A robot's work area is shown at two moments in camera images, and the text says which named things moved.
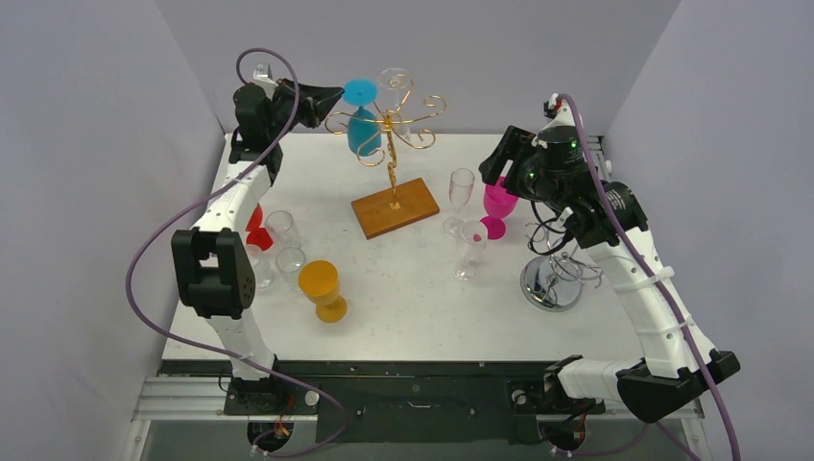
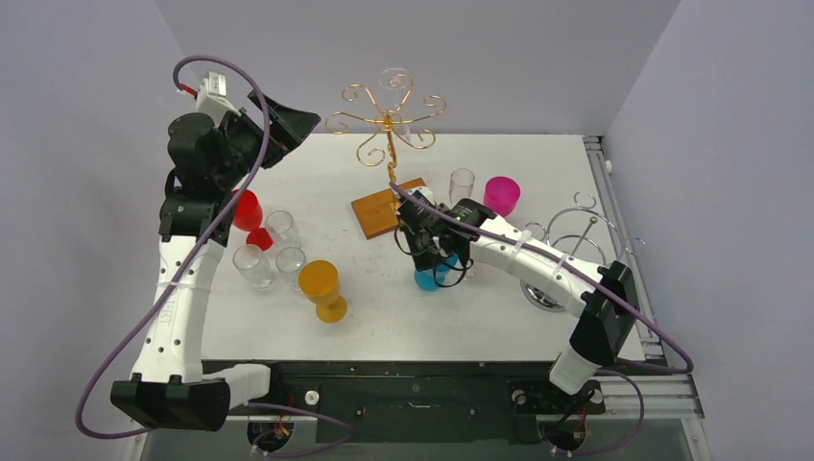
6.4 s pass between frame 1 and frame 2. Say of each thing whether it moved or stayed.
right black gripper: moved
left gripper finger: moved
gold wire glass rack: stayed
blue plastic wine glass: moved
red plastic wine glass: stayed
